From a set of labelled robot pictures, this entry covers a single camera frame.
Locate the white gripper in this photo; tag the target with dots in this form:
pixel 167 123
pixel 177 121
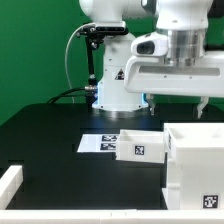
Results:
pixel 203 79

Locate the large white drawer housing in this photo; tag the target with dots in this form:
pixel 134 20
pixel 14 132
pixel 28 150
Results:
pixel 195 166

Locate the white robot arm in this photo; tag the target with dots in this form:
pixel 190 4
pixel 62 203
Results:
pixel 153 47

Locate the white drawer box middle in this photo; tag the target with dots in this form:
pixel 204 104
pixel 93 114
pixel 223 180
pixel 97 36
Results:
pixel 140 146

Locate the flat white marker plate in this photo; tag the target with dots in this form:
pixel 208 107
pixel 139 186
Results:
pixel 97 143

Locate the black camera on stand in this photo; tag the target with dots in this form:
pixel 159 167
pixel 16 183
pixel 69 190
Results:
pixel 94 37

